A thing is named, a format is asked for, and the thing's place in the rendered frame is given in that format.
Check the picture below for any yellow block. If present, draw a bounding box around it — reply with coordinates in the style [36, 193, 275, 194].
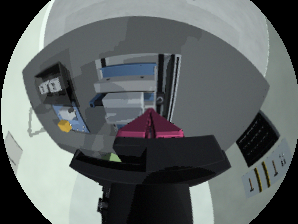
[58, 120, 72, 132]

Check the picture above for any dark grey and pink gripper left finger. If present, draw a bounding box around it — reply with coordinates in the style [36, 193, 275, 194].
[116, 108, 150, 138]

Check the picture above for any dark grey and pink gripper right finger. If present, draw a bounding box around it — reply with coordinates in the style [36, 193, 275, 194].
[150, 108, 185, 138]

